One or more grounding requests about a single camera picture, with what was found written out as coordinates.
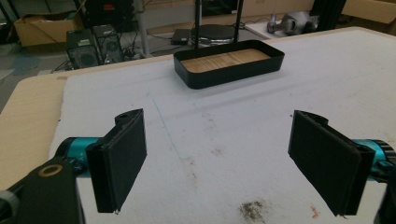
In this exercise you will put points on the white felt mat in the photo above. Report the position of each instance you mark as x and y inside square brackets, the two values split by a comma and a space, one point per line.
[236, 124]

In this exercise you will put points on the flat black device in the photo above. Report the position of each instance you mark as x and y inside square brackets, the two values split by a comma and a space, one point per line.
[180, 36]

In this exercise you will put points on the black metal frame post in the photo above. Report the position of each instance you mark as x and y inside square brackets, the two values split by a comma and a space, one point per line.
[327, 12]

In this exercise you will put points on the brown cardboard box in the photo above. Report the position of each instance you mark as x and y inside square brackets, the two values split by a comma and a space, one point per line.
[40, 29]

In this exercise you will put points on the black tray with wooden bottom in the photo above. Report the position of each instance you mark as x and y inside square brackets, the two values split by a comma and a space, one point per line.
[230, 73]

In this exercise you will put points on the black stand with round base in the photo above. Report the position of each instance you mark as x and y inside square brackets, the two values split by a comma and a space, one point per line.
[214, 32]

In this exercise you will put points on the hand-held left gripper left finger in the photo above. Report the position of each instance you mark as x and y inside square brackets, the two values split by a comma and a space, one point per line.
[120, 161]

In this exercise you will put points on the large flat cardboard box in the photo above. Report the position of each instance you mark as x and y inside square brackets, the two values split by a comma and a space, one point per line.
[370, 9]

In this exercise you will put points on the white metal table leg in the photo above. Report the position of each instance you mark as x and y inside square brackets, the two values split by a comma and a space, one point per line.
[143, 31]

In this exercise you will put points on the grey headset device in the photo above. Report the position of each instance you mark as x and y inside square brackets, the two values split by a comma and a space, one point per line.
[291, 23]

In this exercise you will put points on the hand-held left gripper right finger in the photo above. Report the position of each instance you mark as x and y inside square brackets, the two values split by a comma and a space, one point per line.
[323, 161]

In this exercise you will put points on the black computer tower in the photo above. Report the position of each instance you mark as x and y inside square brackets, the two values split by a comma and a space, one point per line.
[108, 43]
[81, 49]

